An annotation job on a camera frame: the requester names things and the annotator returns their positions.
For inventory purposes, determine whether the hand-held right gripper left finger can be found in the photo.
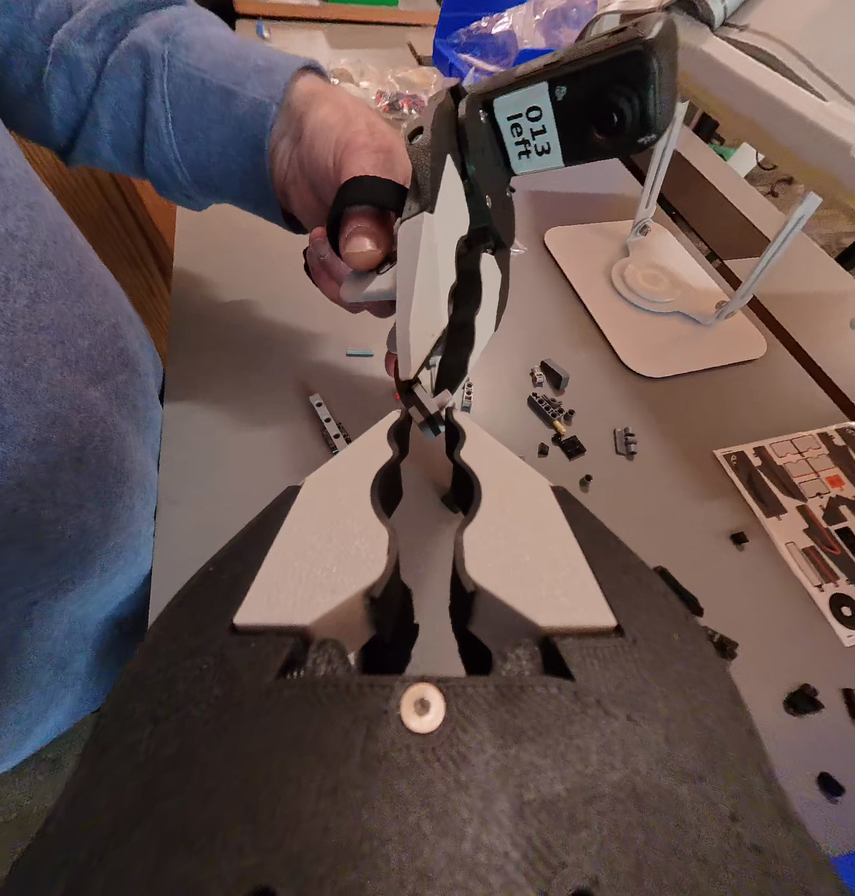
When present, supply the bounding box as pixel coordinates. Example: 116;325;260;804
235;409;414;673

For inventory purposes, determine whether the lego sticker sheet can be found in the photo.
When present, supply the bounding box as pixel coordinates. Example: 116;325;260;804
714;420;855;648

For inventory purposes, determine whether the long light grey lego beam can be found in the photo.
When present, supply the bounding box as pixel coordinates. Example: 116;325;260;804
309;391;353;457

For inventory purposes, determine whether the pile of black lego pieces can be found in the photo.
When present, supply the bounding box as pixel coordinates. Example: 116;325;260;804
652;563;855;806

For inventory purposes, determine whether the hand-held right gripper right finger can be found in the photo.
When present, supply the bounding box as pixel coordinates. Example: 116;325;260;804
446;409;619;673

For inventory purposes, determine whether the person's blue clothing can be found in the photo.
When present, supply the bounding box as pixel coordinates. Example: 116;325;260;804
0;91;165;785

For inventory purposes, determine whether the dark grey angled lego beam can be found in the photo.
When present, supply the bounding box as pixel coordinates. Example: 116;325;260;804
526;394;577;429

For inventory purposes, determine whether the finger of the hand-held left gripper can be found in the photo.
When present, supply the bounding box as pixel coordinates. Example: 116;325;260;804
431;238;519;410
392;171;477;407

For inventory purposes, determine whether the person's left hand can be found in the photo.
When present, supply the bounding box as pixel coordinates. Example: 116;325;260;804
270;70;414;303

